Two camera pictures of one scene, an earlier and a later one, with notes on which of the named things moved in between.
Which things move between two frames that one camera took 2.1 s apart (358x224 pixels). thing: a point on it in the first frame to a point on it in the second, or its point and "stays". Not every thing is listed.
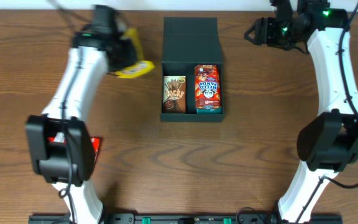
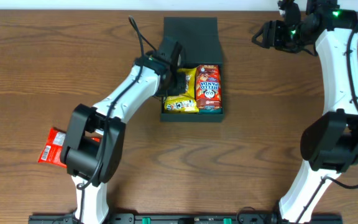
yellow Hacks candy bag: (142, 66) to (187, 102)
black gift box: (188, 42) stays
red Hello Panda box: (207, 86) stays
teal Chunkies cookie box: (207, 111) stays
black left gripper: (124, 54) to (181, 82)
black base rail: (188, 219) stays
